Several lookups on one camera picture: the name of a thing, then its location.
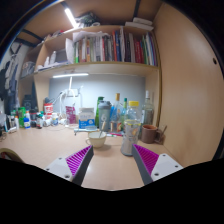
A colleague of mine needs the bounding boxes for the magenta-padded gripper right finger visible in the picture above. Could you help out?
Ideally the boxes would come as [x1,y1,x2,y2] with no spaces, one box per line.
[131,143,184,186]

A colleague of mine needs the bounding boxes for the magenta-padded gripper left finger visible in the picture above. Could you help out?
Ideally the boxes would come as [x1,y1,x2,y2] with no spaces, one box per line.
[43,144,95,186]

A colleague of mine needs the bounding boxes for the clear drink bottle yellow cap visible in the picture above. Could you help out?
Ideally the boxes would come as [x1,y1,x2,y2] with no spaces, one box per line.
[120,100,143,157]

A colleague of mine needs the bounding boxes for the brown mug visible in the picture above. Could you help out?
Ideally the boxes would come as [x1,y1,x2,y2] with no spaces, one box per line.
[141,124,158,145]

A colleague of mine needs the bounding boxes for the cream ceramic cup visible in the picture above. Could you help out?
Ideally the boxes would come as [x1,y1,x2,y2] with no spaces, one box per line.
[85,130,108,149]

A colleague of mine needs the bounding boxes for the light blue hairbrush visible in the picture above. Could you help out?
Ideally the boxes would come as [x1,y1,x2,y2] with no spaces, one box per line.
[73,127,98,134]

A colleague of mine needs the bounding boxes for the spoon in cream cup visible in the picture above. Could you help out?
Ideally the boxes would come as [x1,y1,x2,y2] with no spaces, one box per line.
[98,120,107,138]

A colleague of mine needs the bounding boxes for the white and blue carton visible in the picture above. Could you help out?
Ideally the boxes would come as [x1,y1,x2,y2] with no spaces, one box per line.
[78,107,96,130]

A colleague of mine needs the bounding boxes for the magenta pouch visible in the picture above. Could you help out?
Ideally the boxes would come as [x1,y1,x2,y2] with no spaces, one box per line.
[65,105,77,125]

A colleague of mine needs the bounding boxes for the clear glass bottle white cap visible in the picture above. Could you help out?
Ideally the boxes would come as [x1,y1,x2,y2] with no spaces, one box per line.
[141,89,155,127]

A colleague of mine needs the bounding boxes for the grey shaker bottle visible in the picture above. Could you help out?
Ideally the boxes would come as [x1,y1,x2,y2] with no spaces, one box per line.
[98,100,112,132]

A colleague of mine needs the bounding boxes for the dark bottle green cap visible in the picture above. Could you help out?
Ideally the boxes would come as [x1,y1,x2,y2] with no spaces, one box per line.
[35,114,44,130]

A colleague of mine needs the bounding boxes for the tall clear bottle yellow cap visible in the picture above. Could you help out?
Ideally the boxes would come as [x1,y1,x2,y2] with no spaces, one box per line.
[110,92,123,133]

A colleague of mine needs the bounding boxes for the red and white canister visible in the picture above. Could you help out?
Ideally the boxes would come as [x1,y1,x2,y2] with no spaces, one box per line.
[43,102,54,118]

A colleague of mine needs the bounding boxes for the white bottle blue label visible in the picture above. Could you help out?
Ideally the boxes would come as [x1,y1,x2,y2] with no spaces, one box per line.
[23,117,32,130]

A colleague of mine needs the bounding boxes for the green plastic container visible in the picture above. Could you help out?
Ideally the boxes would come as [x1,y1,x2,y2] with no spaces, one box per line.
[18,106,27,129]

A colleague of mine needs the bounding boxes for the white desk lamp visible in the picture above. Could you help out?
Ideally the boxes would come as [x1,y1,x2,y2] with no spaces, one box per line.
[52,72,90,101]

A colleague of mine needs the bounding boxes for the wooden shelf unit with books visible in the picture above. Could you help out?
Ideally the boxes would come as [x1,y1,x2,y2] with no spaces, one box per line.
[18,23,163,134]

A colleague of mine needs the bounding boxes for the hanging dark clothes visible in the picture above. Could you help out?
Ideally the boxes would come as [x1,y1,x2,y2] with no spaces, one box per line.
[0,49,21,108]

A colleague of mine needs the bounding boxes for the ceiling light bar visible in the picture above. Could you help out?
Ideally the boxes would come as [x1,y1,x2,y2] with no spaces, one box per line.
[64,7,79,29]

